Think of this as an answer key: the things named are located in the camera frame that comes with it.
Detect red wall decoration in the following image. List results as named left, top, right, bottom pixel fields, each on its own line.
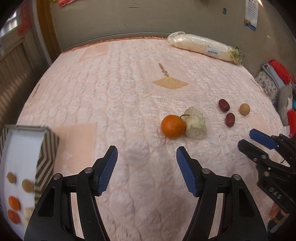
left=51, top=0, right=76, bottom=7

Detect longan in tray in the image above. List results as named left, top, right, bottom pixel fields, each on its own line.
left=22, top=179, right=35, bottom=193
left=6, top=172, right=16, bottom=184

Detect person's right hand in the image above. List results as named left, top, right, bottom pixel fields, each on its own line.
left=268, top=203, right=289, bottom=219

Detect pile of clothes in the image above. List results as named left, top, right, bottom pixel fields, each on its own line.
left=255, top=59, right=295, bottom=138

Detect tan round longan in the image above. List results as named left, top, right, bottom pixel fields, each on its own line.
left=239, top=103, right=250, bottom=116

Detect wrapped white daikon radish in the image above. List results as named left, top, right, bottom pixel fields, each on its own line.
left=167, top=32, right=243, bottom=65

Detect orange tangerine with stem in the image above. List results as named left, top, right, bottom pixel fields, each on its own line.
left=161, top=114, right=190, bottom=140

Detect tangerine in tray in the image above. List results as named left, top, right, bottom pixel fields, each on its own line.
left=8, top=209, right=21, bottom=225
left=8, top=196, right=21, bottom=211

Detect wall calendar poster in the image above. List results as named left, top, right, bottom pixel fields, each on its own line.
left=244, top=0, right=259, bottom=31

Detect glass block window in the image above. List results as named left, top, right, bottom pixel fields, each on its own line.
left=0, top=9, right=21, bottom=39

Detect wooden door frame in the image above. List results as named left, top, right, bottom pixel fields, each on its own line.
left=36, top=0, right=61, bottom=62

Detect chevron patterned tray box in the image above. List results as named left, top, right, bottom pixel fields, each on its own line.
left=1, top=125, right=60, bottom=238

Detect dark red jujube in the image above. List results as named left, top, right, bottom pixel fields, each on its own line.
left=218, top=99, right=230, bottom=113
left=225, top=113, right=235, bottom=128

